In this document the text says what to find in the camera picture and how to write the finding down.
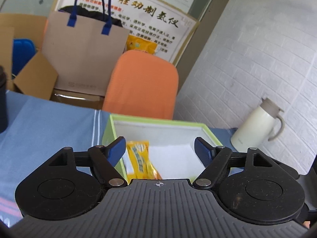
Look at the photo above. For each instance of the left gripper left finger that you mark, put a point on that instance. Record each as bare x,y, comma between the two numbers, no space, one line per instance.
104,160

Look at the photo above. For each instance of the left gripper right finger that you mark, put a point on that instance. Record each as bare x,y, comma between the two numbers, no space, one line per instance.
215,161

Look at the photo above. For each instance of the yellow chips packet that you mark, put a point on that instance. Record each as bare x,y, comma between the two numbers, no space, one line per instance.
142,168

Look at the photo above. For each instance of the cream thermos jug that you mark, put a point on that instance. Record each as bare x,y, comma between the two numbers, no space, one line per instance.
264,123

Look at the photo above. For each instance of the green cardboard box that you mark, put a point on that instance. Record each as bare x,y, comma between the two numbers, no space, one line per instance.
171,142

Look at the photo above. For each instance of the blue striped tablecloth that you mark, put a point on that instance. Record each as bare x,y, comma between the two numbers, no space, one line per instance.
39,128

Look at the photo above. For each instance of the orange chair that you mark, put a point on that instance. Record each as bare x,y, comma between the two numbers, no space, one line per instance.
142,85

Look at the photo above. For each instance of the brown cardboard box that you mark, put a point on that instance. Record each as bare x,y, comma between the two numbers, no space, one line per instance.
27,70

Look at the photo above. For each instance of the black tumbler cup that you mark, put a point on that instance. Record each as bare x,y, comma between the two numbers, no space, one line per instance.
3,101

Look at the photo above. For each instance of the yellow plastic bag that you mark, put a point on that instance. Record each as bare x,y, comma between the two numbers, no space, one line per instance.
140,44

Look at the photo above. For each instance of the blue cushion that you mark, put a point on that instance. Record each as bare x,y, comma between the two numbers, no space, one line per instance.
23,51

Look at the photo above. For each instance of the Chinese text poster board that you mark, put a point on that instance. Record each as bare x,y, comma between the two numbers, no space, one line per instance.
152,20

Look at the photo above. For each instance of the kraft paper bag blue handles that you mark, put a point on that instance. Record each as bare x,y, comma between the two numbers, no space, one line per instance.
83,50

